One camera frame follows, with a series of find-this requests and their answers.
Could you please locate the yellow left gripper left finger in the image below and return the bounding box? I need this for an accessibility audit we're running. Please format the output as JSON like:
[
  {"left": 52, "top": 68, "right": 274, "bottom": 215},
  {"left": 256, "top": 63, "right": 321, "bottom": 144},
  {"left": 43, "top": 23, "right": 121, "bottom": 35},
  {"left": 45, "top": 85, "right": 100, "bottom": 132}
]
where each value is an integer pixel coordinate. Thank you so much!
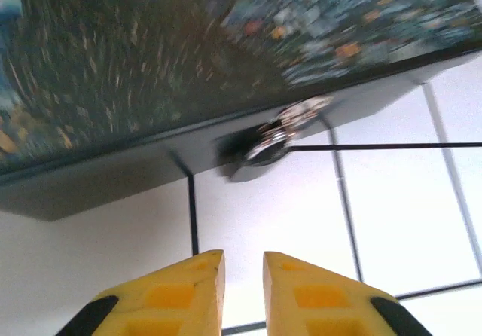
[{"left": 56, "top": 249, "right": 226, "bottom": 336}]

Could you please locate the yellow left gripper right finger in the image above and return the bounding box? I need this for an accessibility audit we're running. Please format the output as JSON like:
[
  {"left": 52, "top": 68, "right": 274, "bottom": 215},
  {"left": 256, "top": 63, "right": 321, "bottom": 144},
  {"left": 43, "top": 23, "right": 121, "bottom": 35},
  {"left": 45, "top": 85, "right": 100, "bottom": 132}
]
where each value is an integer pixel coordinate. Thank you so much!
[{"left": 262, "top": 251, "right": 434, "bottom": 336}]

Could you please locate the small silver black padlock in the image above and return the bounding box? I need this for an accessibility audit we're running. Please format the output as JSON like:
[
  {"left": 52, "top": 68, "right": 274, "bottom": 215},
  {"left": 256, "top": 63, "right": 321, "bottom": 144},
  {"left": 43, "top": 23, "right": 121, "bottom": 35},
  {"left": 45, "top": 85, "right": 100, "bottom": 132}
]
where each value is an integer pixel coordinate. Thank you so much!
[{"left": 216, "top": 95, "right": 336, "bottom": 171}]

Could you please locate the starry night painted tin box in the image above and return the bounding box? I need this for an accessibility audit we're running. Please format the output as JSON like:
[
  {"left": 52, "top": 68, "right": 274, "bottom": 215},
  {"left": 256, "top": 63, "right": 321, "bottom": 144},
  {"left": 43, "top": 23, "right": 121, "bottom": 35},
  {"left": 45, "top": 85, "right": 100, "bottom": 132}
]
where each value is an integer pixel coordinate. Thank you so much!
[{"left": 0, "top": 0, "right": 482, "bottom": 222}]

